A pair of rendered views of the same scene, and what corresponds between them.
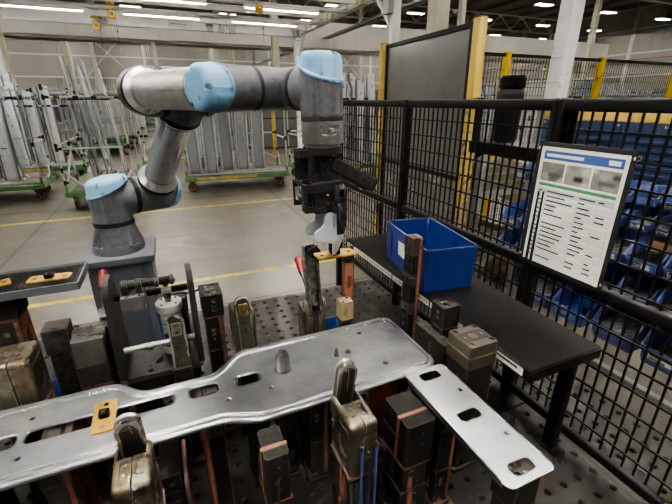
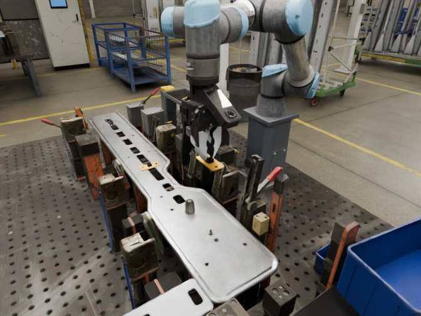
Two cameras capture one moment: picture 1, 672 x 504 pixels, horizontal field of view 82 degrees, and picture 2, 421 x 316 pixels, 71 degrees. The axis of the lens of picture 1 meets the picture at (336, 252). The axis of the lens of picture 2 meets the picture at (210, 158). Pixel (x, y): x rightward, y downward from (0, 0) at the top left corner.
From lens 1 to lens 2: 0.91 m
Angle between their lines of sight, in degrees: 72
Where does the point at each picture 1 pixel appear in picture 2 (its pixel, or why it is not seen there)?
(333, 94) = (189, 37)
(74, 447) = (133, 165)
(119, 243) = (262, 107)
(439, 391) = (175, 302)
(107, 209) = (264, 84)
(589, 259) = not seen: outside the picture
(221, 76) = (167, 17)
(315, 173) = (195, 94)
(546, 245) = not seen: outside the picture
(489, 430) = not seen: outside the picture
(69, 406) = (155, 156)
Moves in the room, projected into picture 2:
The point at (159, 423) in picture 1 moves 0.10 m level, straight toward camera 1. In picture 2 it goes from (145, 180) to (120, 190)
